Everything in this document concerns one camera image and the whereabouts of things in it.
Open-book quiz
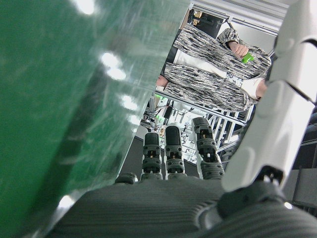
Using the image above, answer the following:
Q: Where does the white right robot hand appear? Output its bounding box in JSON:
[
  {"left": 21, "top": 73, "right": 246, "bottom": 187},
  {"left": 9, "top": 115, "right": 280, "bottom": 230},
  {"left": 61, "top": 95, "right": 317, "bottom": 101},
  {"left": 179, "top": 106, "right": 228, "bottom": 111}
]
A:
[{"left": 49, "top": 0, "right": 317, "bottom": 238}]

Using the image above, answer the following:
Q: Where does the person in patterned jacket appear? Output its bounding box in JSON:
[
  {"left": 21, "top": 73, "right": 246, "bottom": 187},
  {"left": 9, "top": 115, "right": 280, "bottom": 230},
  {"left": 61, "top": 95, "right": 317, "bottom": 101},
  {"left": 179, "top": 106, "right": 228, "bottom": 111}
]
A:
[{"left": 156, "top": 23, "right": 273, "bottom": 113}]

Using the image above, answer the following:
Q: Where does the green conveyor belt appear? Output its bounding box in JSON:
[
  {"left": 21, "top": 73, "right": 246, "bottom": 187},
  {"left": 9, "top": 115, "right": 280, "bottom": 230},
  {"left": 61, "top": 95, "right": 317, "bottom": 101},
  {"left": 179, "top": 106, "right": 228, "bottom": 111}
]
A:
[{"left": 0, "top": 0, "right": 192, "bottom": 238}]

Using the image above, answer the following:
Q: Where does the green handheld object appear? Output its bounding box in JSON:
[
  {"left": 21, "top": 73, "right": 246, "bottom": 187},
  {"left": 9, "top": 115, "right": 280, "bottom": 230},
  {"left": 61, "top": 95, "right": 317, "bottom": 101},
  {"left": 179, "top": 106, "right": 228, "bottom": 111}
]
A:
[{"left": 241, "top": 52, "right": 254, "bottom": 64}]

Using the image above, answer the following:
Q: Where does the aluminium frame rail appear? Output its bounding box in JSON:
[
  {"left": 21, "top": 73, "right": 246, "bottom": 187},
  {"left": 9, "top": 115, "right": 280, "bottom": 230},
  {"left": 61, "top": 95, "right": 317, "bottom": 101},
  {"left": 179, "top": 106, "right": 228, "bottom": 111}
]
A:
[{"left": 154, "top": 89, "right": 250, "bottom": 126}]

